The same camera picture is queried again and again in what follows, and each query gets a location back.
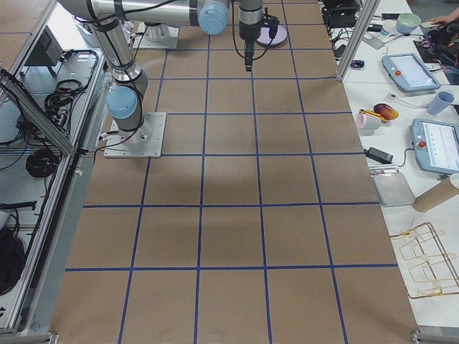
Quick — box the aluminium frame post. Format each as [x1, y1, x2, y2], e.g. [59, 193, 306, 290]
[336, 0, 380, 82]

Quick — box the pink plastic cup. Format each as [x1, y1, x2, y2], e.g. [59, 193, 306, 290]
[355, 111, 383, 130]

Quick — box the gold wire rack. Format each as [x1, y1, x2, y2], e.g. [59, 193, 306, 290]
[390, 222, 458, 300]

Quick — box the lavender round plate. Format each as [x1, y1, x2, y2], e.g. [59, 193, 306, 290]
[256, 26, 287, 47]

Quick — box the blue teach pendant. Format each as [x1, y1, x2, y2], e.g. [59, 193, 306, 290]
[382, 53, 441, 92]
[411, 118, 458, 175]

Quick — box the metal tin box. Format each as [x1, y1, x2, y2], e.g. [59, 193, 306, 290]
[369, 164, 415, 207]

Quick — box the lower blue teach pendant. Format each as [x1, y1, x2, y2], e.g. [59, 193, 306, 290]
[411, 118, 458, 175]

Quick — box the light blue plastic cup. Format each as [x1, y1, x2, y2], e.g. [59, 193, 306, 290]
[427, 91, 455, 115]

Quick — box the black power adapter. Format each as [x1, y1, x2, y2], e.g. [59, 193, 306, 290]
[364, 147, 393, 164]

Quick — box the small blue black device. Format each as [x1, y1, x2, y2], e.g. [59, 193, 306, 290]
[350, 59, 365, 70]

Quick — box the cardboard tube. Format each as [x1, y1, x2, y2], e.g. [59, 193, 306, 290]
[412, 173, 458, 212]

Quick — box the dark red glossy object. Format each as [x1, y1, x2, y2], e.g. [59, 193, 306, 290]
[374, 103, 399, 120]

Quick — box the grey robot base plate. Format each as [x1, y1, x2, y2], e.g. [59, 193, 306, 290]
[103, 113, 167, 159]

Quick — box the upper blue teach pendant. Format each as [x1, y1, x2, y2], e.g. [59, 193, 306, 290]
[382, 53, 441, 92]

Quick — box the green white bowl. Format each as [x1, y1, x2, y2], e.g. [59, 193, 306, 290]
[396, 13, 421, 34]

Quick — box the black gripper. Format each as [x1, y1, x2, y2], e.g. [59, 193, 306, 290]
[244, 41, 254, 72]

